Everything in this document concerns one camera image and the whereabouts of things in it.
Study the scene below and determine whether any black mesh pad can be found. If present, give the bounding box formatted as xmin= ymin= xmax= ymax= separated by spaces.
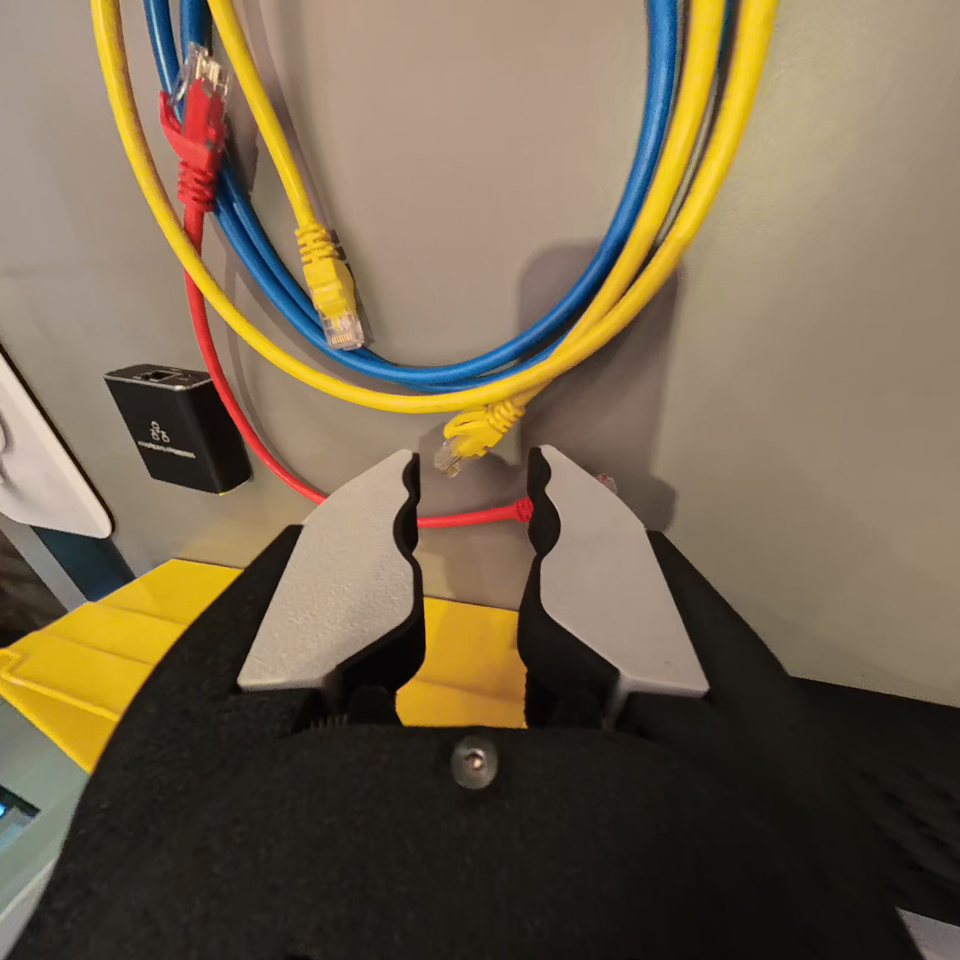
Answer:
xmin=787 ymin=675 xmax=960 ymax=912

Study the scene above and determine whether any red ethernet cable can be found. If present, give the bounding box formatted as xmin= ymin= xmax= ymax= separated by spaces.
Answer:
xmin=157 ymin=45 xmax=620 ymax=530

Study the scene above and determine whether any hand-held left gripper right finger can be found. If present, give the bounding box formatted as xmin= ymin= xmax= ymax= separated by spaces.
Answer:
xmin=517 ymin=444 xmax=711 ymax=714

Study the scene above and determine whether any blue ethernet cable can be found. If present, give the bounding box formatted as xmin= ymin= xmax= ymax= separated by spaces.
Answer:
xmin=142 ymin=0 xmax=740 ymax=395

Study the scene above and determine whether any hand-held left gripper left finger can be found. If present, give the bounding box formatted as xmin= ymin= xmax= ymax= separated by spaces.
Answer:
xmin=235 ymin=447 xmax=429 ymax=699

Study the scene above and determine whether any white stand base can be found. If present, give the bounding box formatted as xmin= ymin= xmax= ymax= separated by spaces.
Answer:
xmin=0 ymin=346 xmax=115 ymax=541

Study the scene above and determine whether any yellow plastic bin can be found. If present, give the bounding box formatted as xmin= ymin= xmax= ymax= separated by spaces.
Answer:
xmin=0 ymin=557 xmax=528 ymax=775

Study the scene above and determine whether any yellow ethernet cable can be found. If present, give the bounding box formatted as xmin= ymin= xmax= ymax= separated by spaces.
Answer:
xmin=90 ymin=0 xmax=781 ymax=481

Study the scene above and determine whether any black ethernet splitter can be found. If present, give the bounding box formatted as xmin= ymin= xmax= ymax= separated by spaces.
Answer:
xmin=102 ymin=362 xmax=255 ymax=496

